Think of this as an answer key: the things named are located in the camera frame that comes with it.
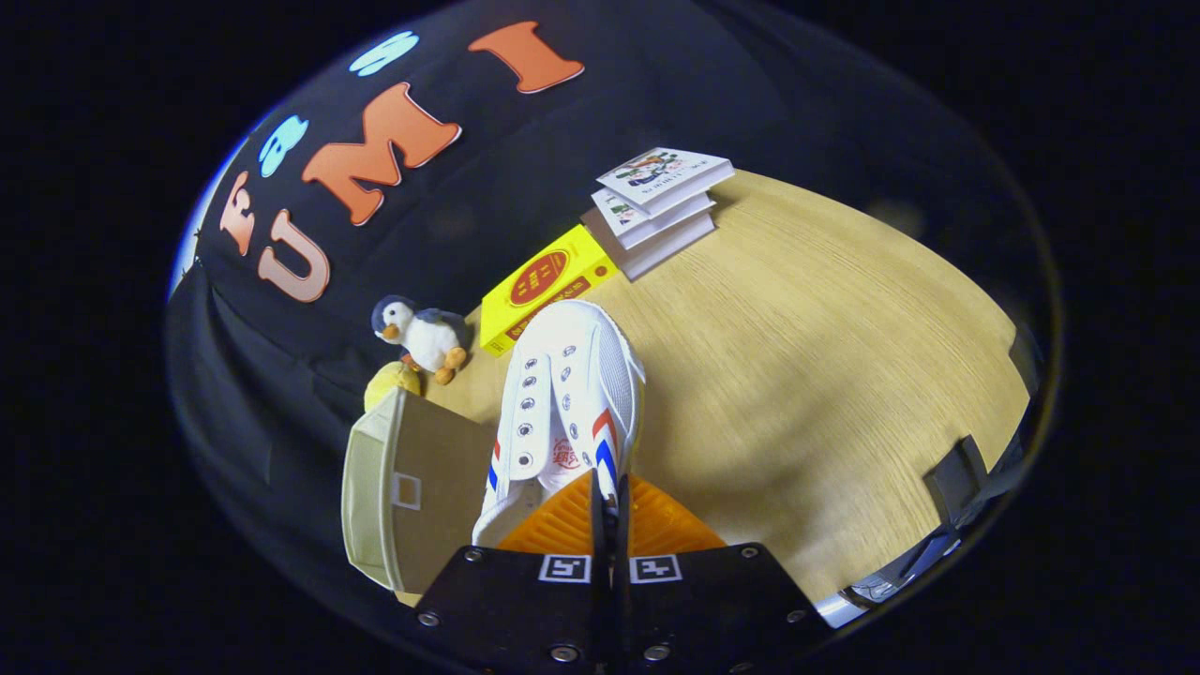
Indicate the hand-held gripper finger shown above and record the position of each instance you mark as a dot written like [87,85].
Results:
[622,553]
[600,534]

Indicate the white canvas shoe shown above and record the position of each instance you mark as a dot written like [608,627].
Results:
[572,375]

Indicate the brown fabric storage box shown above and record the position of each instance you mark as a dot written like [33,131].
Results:
[441,487]

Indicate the yellow round plush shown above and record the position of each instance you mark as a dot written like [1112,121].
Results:
[394,380]

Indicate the penguin plush toy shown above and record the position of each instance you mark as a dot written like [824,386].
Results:
[431,337]

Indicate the yellow book with red circle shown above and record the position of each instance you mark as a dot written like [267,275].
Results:
[581,258]

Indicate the brown cover book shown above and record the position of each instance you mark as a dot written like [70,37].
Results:
[666,251]

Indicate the white book with green print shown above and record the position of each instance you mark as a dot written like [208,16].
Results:
[619,214]

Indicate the black table clamp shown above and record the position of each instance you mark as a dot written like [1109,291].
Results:
[956,478]

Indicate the white illustrated book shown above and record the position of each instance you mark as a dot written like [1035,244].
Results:
[670,173]

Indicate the black backdrop cloth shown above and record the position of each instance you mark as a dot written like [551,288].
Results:
[656,84]

